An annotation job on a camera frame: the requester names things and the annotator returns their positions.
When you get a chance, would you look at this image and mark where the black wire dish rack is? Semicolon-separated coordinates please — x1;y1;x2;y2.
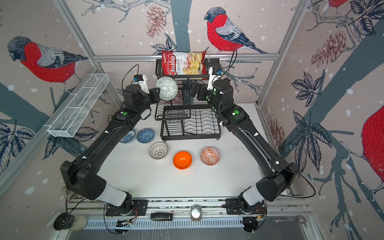
155;85;221;142

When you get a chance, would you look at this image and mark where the black wall shelf basket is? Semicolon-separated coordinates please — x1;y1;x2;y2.
155;58;220;81

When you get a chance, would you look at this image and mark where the black round knob device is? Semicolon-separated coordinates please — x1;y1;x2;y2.
53;213;88;232

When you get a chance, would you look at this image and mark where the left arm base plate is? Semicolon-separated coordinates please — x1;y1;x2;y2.
105;199;148;217

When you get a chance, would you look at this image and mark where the orange plastic bowl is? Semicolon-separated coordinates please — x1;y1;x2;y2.
173;151;193;170

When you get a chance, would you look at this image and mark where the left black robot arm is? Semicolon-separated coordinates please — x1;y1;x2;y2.
60;84;161;213

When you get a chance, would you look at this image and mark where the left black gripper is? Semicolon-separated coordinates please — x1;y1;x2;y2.
137;86;162;116

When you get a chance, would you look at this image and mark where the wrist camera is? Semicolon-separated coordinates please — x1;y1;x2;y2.
134;74;150;94
207;67;223;91

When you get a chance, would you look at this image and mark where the red white patterned bowl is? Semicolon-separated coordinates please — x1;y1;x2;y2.
200;147;220;166

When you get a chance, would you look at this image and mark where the blue white rimmed bowl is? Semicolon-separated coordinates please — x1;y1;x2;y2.
119;129;136;144

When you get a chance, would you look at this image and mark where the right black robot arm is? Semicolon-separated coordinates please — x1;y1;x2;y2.
191;79;299;212

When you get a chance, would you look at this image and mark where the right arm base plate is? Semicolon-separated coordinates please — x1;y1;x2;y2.
223;198;267;215

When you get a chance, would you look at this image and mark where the white wire wall basket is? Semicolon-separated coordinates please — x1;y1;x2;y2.
48;73;110;138

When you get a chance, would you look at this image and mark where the small black box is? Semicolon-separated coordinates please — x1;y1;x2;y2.
150;212;173;221

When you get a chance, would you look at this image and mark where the white brown patterned bowl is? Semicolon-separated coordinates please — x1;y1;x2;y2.
149;142;169;160

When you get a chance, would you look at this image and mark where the dark blue patterned bowl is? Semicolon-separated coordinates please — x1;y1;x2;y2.
137;128;155;144

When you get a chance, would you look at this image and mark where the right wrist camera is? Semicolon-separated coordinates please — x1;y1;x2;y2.
207;67;223;91

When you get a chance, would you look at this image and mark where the metal spoon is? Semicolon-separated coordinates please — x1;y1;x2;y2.
273;215;307;225

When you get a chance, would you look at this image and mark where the red cassava chips bag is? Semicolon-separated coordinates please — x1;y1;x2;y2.
162;51;207;80

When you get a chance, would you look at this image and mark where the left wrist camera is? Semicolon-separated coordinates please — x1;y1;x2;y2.
134;74;150;94

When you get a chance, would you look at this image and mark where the grey green patterned bowl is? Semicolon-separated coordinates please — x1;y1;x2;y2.
156;77;178;101

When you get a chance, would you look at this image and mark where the silver round button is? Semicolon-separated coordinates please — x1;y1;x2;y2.
190;206;202;221

